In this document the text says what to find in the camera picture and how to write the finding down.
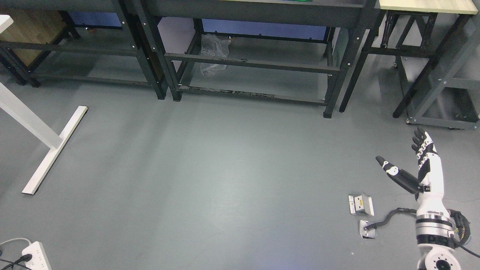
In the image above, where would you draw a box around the black metal shelf rack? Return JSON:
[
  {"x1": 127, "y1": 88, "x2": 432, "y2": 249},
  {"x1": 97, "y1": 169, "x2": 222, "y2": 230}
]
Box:
[{"x1": 130, "y1": 0, "x2": 377, "y2": 118}]

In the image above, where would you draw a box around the white power strip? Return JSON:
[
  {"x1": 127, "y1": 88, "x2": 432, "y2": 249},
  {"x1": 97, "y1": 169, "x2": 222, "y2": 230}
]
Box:
[{"x1": 22, "y1": 241, "x2": 52, "y2": 270}]

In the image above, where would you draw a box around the white standing desk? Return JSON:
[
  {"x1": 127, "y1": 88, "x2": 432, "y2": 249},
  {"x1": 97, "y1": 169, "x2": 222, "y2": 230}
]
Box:
[{"x1": 0, "y1": 15, "x2": 89, "y2": 195}]

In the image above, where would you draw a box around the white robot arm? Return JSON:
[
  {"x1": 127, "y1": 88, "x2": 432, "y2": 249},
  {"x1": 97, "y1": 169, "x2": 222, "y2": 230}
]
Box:
[{"x1": 415, "y1": 213, "x2": 461, "y2": 270}]

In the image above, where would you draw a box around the metal floor plate large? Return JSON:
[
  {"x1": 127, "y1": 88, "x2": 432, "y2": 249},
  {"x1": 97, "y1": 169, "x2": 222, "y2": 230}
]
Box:
[{"x1": 348, "y1": 193, "x2": 374, "y2": 216}]

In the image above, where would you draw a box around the metal floor plate small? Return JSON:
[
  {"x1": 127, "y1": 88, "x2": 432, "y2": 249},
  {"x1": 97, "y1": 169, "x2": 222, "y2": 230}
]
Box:
[{"x1": 359, "y1": 219, "x2": 376, "y2": 239}]

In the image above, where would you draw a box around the black metal rack left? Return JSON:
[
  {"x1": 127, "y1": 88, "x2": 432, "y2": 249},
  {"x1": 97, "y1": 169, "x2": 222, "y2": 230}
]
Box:
[{"x1": 1, "y1": 0, "x2": 168, "y2": 99}]

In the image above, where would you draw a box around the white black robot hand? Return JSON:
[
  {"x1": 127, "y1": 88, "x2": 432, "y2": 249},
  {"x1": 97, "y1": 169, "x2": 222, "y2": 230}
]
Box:
[{"x1": 375, "y1": 127, "x2": 450, "y2": 217}]

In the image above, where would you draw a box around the black cable on floor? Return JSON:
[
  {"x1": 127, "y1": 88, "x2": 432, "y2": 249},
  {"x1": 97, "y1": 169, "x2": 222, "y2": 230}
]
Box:
[{"x1": 366, "y1": 208, "x2": 417, "y2": 231}]

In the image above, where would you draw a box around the clear plastic bag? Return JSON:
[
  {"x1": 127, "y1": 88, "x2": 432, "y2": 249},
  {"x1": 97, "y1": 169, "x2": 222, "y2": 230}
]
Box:
[{"x1": 200, "y1": 34, "x2": 231, "y2": 78}]

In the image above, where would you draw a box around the wood top metal table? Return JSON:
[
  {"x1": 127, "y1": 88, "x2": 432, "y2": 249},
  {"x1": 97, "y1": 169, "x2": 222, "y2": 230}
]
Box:
[{"x1": 339, "y1": 0, "x2": 479, "y2": 130}]

